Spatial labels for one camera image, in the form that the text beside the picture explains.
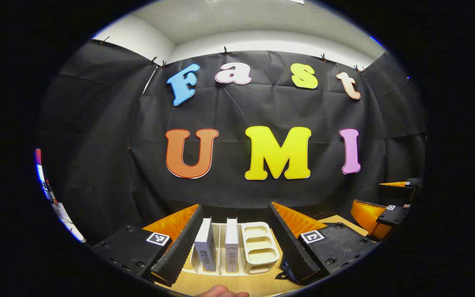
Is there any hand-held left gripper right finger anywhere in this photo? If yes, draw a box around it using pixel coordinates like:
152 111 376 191
268 201 379 286

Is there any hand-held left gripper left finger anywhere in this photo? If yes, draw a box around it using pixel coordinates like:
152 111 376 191
91 203 204 288

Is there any thick blue-edged book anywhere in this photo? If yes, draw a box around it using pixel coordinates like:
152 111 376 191
193 218 217 273

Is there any white plastic bookshelf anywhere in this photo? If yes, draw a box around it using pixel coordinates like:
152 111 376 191
182 221 281 276

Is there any white book grey figure cover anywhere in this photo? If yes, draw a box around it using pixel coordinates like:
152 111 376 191
224 218 239 273

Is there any black backdrop cloth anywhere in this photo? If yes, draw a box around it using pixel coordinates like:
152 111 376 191
35 39 428 248

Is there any white printed board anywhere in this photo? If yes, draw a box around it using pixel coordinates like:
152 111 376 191
35 148 86 244

